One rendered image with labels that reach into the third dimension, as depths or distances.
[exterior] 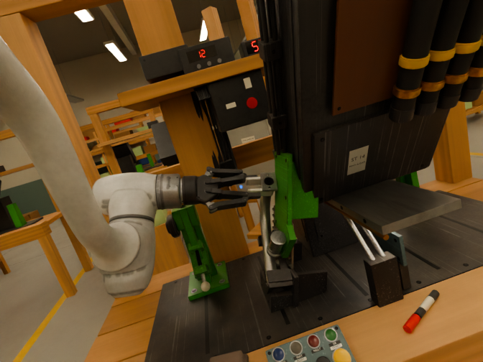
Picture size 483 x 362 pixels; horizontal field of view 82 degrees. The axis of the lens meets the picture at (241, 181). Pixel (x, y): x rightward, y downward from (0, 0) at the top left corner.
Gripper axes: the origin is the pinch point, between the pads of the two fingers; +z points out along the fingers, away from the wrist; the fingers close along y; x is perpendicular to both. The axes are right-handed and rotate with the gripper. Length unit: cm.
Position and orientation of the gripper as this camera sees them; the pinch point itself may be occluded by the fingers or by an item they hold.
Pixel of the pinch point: (259, 186)
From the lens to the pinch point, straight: 74.8
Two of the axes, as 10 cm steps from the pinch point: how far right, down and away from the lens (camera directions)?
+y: -1.2, -8.3, 5.5
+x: -0.8, 5.6, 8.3
